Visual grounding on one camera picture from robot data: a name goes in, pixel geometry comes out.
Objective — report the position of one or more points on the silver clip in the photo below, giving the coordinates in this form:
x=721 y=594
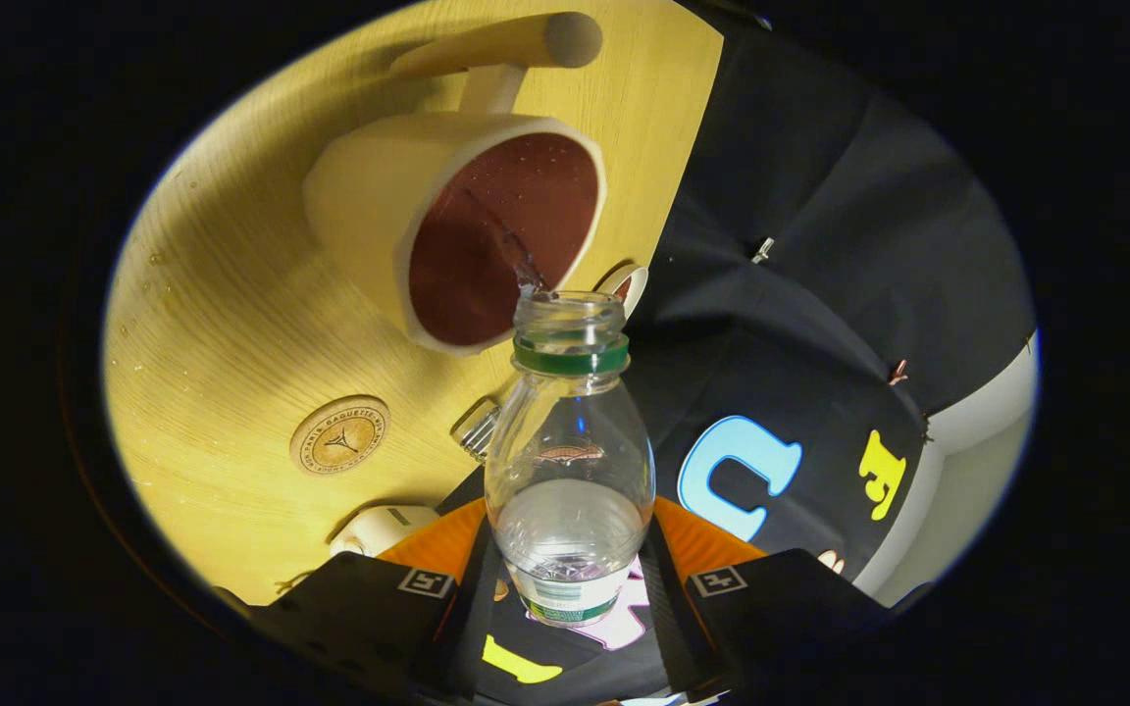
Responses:
x=762 y=250

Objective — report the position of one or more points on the wooden table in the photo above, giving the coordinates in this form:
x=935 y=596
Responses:
x=222 y=324

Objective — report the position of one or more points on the black backdrop cloth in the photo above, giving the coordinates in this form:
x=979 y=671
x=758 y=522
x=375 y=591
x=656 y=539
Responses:
x=820 y=196

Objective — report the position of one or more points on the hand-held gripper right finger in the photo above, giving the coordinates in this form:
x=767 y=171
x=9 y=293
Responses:
x=668 y=618

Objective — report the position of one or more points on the white round plate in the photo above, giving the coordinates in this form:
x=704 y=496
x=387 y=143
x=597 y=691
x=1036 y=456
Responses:
x=636 y=289

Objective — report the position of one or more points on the white toaster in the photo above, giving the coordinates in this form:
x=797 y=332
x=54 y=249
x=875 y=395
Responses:
x=384 y=525

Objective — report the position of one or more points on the clear plastic juice bottle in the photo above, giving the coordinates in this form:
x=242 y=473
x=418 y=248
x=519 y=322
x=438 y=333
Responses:
x=570 y=534

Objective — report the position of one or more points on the pink clip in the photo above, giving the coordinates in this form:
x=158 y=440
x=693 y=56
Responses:
x=898 y=373

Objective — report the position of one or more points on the round wooden coaster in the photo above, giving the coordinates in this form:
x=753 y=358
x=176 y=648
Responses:
x=339 y=436

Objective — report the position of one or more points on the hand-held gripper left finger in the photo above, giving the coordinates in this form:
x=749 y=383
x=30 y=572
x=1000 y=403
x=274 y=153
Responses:
x=472 y=628

